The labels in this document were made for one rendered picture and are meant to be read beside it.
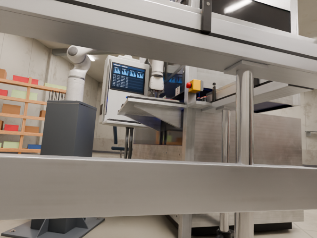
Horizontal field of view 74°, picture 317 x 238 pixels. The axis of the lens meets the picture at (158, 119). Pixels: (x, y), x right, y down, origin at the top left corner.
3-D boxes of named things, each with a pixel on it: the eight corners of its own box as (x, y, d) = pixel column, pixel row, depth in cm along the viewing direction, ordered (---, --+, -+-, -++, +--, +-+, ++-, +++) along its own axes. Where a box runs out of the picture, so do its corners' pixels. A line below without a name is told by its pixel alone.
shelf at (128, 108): (165, 119, 211) (165, 117, 212) (196, 108, 145) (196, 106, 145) (117, 114, 198) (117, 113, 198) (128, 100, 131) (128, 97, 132)
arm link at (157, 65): (152, 75, 160) (151, 70, 151) (153, 58, 161) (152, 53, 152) (162, 75, 159) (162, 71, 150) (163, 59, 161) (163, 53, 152)
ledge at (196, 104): (205, 109, 144) (206, 106, 145) (216, 106, 132) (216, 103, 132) (187, 107, 140) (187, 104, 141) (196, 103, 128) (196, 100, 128)
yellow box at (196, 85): (197, 93, 142) (198, 83, 143) (203, 91, 135) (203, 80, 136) (187, 92, 140) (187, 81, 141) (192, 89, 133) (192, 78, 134)
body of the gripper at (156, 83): (162, 78, 159) (161, 92, 158) (149, 76, 156) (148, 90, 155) (165, 75, 152) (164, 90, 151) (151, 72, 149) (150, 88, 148)
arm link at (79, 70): (64, 76, 151) (68, 46, 154) (75, 84, 170) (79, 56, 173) (80, 77, 151) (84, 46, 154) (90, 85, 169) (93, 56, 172)
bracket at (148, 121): (159, 131, 199) (160, 117, 201) (160, 131, 196) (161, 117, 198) (123, 128, 190) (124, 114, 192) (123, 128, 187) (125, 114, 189)
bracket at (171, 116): (179, 127, 152) (179, 110, 153) (180, 127, 149) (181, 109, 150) (132, 123, 142) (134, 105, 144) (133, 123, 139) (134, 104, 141)
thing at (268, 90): (199, 111, 143) (200, 89, 145) (219, 113, 148) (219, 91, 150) (285, 85, 78) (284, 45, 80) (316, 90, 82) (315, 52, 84)
